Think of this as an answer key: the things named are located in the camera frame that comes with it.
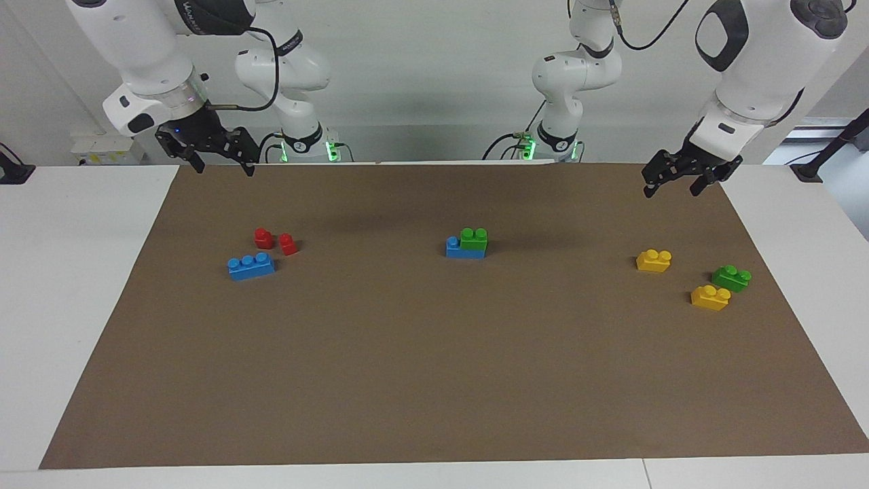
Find yellow two-stud toy block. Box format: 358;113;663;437
636;249;673;274
690;285;732;312

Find blue three-stud toy block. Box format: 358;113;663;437
227;252;276;281
445;236;487;259

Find white wall socket box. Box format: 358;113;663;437
70;132;147;166

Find black base cable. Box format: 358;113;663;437
256;132;284;164
482;101;547;162

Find brown paper mat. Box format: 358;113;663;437
39;161;869;471

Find black left base cable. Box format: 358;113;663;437
482;101;547;162

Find black right base cable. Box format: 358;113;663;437
256;132;284;164

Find black table clamp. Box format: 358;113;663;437
0;143;36;184

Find black camera stand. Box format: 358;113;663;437
791;107;869;183

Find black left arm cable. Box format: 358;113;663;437
608;0;693;52

